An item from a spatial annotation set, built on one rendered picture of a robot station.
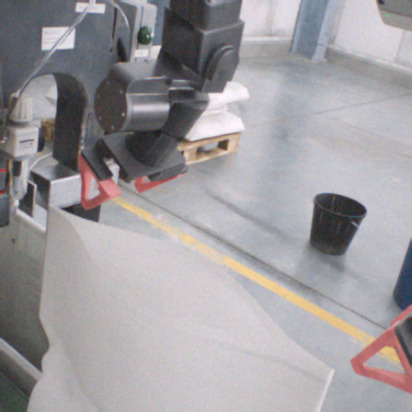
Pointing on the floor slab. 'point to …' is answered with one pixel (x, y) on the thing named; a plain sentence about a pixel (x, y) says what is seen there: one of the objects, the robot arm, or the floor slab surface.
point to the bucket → (335, 222)
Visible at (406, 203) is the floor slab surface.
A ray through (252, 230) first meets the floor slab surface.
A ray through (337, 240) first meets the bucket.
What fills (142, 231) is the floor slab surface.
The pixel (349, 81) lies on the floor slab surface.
